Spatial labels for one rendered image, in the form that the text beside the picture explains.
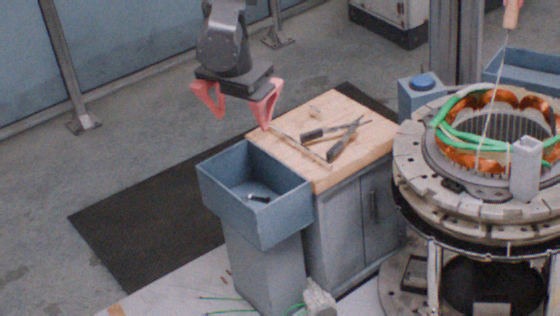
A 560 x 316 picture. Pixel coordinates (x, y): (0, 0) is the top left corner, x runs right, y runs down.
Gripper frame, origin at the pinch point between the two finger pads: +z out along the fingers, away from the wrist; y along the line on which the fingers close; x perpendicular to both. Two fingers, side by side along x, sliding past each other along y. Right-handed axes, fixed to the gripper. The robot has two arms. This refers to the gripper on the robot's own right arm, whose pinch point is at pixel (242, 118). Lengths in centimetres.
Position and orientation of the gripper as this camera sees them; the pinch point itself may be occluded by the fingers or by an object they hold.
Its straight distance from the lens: 124.7
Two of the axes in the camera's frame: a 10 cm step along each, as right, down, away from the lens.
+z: 1.2, 7.9, 6.0
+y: 8.4, 2.4, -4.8
